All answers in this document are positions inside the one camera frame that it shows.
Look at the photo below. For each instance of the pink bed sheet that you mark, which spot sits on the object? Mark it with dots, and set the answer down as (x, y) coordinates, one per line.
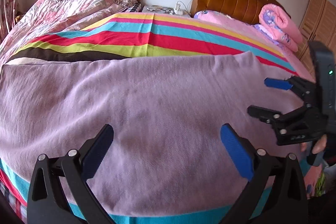
(236, 19)

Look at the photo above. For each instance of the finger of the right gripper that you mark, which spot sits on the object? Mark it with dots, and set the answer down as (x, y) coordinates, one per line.
(280, 84)
(267, 113)

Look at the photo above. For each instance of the rolled pink blanket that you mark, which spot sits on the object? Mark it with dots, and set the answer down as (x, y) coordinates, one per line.
(279, 25)

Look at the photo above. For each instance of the floral curtain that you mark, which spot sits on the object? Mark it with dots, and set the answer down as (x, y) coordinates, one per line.
(8, 12)

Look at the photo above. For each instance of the rainbow striped bed sheet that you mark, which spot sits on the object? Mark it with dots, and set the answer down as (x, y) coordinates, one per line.
(148, 35)

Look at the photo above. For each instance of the plaid pillow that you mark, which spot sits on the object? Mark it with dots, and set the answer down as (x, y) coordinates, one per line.
(137, 7)

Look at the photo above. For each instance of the lilac pants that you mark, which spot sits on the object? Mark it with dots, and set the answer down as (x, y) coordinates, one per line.
(167, 157)

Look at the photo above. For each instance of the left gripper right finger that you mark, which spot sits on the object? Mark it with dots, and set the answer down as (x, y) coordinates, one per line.
(287, 201)

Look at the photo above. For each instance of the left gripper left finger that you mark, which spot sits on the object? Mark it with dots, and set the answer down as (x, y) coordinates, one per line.
(47, 202)

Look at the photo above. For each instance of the nightstand with floral cover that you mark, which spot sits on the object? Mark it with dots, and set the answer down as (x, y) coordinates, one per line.
(163, 10)

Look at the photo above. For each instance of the pink floral quilt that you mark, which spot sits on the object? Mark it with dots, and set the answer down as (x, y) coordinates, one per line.
(50, 16)

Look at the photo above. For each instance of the right hand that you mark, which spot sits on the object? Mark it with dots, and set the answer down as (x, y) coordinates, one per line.
(318, 147)

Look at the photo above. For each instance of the beige louvered wardrobe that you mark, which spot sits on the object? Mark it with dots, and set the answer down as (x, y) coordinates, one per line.
(318, 24)

